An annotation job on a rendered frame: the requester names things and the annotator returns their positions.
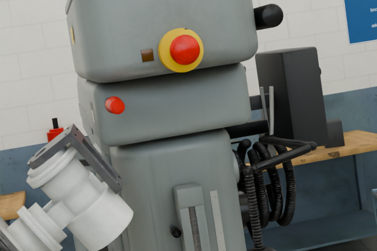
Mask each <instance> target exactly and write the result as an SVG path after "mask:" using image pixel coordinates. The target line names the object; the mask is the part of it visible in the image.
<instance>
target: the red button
mask: <svg viewBox="0 0 377 251"><path fill-rule="evenodd" d="M170 54H171V57H172V59H173V60H174V61H175V62H176V63H178V64H181V65H188V64H191V63H193V62H194V61H196V60H197V58H198V56H199V54H200V46H199V43H198V42H197V40H196V39H195V38H194V37H192V36H190V35H180V36H178V37H176V38H175V39H174V40H173V41H172V42H171V46H170Z"/></svg>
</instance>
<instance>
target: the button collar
mask: <svg viewBox="0 0 377 251"><path fill-rule="evenodd" d="M180 35H190V36H192V37H194V38H195V39H196V40H197V42H198V43H199V46H200V54H199V56H198V58H197V60H196V61H194V62H193V63H191V64H188V65H181V64H178V63H176V62H175V61H174V60H173V59H172V57H171V54H170V46H171V42H172V41H173V40H174V39H175V38H176V37H178V36H180ZM203 53H204V48H203V44H202V41H201V39H200V38H199V36H198V35H197V34H196V33H195V32H193V31H192V30H189V29H186V28H177V29H174V30H171V31H169V32H167V33H166V34H165V35H164V36H163V37H162V39H161V40H160V42H159V46H158V54H159V58H160V61H161V62H162V63H163V65H164V66H165V67H166V68H168V69H169V70H171V71H173V72H188V71H191V70H193V69H194V68H196V67H197V66H198V65H199V63H200V62H201V60H202V57H203Z"/></svg>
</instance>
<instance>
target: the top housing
mask: <svg viewBox="0 0 377 251"><path fill-rule="evenodd" d="M65 13H66V15H67V18H66V20H67V26H68V33H69V37H70V43H71V50H72V56H73V63H74V68H75V71H76V73H77V74H78V76H80V77H81V78H84V79H87V80H90V81H94V82H97V83H109V82H117V81H125V80H132V79H137V78H143V77H150V76H157V75H164V74H169V73H175V72H173V71H171V70H169V69H168V68H166V67H165V66H164V65H163V63H162V62H161V61H160V58H159V54H158V46H159V42H160V40H161V39H162V37H163V36H164V35H165V34H166V33H167V32H169V31H171V30H174V29H177V28H186V29H189V30H192V31H193V32H195V33H196V34H197V35H198V36H199V38H200V39H201V41H202V44H203V48H204V53H203V57H202V60H201V62H200V63H199V65H198V66H197V67H196V68H194V69H201V68H208V67H214V66H221V65H225V64H232V63H238V62H243V61H247V60H249V59H251V58H252V57H253V56H254V55H255V54H256V52H257V49H258V36H257V32H256V24H255V16H254V9H253V4H252V0H67V2H66V6H65ZM147 49H153V56H154V61H147V62H142V56H141V50H147Z"/></svg>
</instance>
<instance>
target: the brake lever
mask: <svg viewBox="0 0 377 251"><path fill-rule="evenodd" d="M104 102H105V107H106V109H107V111H108V112H110V113H112V114H121V113H122V112H123V111H124V109H125V105H124V103H123V101H122V100H121V99H120V98H118V97H116V96H112V97H109V98H106V99H105V101H104Z"/></svg>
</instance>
